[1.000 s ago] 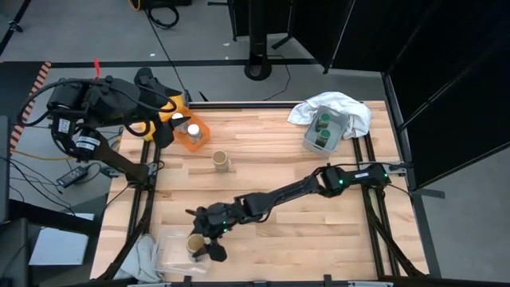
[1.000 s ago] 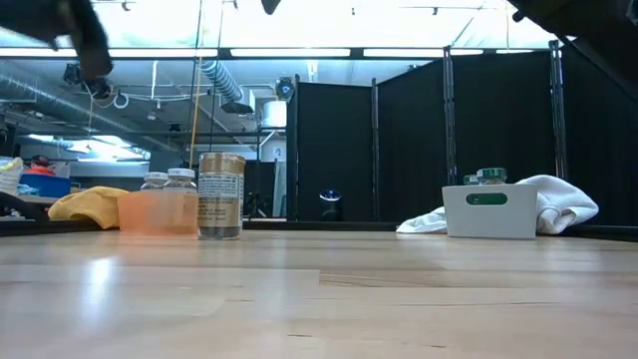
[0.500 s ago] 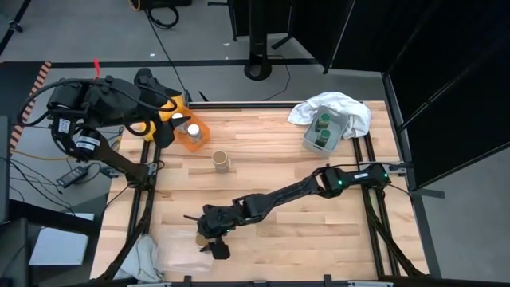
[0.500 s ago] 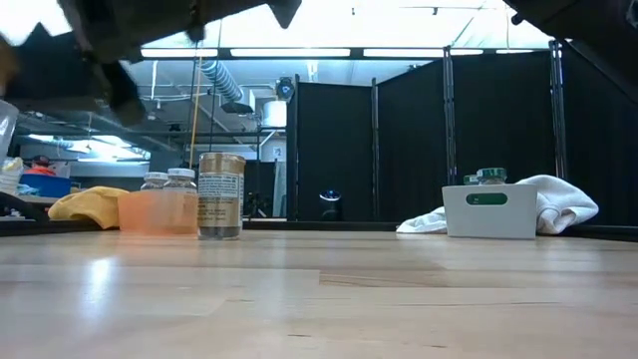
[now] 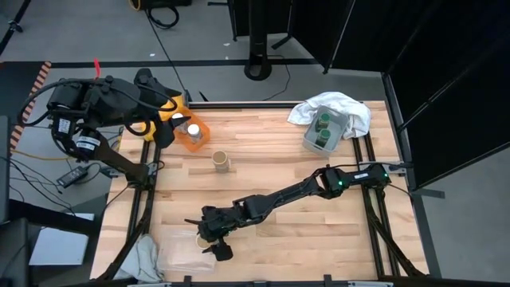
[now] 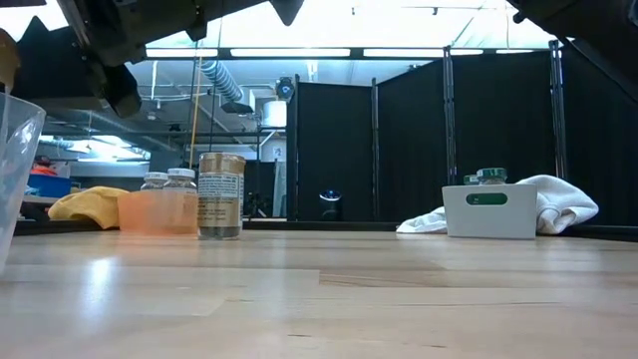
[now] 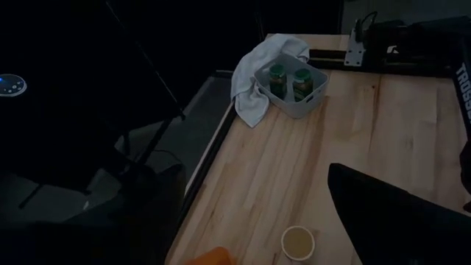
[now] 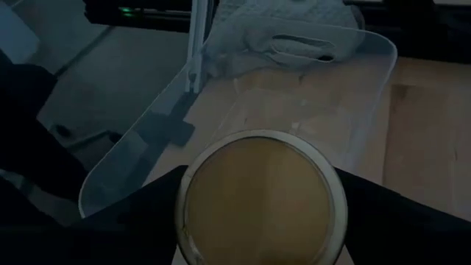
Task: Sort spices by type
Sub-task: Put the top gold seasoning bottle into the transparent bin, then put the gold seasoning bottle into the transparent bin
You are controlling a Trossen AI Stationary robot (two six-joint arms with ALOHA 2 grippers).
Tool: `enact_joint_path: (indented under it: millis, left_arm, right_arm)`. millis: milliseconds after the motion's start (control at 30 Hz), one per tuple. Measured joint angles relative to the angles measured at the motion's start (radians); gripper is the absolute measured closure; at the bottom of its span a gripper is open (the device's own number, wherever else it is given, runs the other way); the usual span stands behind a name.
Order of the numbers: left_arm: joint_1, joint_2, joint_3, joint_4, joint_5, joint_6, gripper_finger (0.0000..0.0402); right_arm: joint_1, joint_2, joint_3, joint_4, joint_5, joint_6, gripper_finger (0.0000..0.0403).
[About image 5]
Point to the grey plastic bin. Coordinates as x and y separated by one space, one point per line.
312 143

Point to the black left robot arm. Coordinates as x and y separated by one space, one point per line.
103 103

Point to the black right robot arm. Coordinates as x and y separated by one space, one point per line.
315 187

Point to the green lid spice jar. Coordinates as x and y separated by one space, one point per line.
323 136
324 119

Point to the grey cloth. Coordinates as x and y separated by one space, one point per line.
139 259

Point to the silver aluminium table rail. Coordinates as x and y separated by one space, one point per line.
243 104

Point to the orange plastic bin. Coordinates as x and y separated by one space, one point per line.
195 143

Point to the clear plastic bin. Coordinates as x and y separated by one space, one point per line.
179 255

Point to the black table frame struts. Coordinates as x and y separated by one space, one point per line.
382 231
133 223

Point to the black tripod leg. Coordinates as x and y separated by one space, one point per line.
14 26

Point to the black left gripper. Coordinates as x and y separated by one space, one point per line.
153 89

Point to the black power adapter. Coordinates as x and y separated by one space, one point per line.
72 176

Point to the white towel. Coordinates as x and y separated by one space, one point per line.
342 103

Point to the black partition panel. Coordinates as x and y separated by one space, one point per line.
398 36

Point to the yellow cloth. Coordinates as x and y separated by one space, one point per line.
171 107

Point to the orange black hazard tape strip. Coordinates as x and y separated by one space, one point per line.
38 81

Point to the black stand post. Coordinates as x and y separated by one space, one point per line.
258 48

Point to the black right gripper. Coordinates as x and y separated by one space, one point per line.
223 221

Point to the white flat board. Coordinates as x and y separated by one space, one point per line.
60 243

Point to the red tag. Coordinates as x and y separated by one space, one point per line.
97 68

